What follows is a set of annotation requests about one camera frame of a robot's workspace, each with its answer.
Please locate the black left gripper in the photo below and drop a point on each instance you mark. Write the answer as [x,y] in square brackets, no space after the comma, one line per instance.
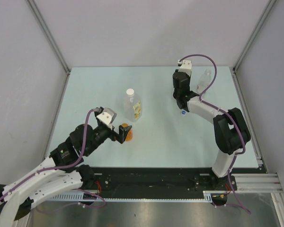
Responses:
[123,132]

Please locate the square clear NFC juice bottle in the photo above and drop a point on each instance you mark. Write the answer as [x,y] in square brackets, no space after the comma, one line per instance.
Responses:
[132,105]

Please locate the clear red-label water bottle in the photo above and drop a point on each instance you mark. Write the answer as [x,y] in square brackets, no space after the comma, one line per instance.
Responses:
[204,81]

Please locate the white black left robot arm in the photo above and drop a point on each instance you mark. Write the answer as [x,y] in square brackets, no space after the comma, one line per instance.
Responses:
[60,172]

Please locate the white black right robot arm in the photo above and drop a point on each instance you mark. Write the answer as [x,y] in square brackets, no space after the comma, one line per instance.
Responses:
[230,129]

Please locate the small orange juice bottle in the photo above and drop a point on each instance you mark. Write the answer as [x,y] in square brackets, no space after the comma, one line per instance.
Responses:
[130,133]

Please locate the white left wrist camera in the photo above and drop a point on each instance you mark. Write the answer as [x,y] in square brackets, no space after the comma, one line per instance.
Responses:
[107,117]

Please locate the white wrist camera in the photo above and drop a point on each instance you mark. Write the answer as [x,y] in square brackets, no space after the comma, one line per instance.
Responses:
[107,117]
[185,66]

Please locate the white slotted cable duct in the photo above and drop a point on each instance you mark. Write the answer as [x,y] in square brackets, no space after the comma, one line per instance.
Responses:
[110,196]

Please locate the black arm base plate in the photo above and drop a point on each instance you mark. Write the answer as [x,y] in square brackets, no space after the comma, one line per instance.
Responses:
[189,177]

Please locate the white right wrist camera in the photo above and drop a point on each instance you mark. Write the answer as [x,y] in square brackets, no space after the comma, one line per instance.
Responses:
[185,66]

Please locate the aluminium frame rails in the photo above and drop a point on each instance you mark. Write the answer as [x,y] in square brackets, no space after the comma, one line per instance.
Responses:
[262,182]

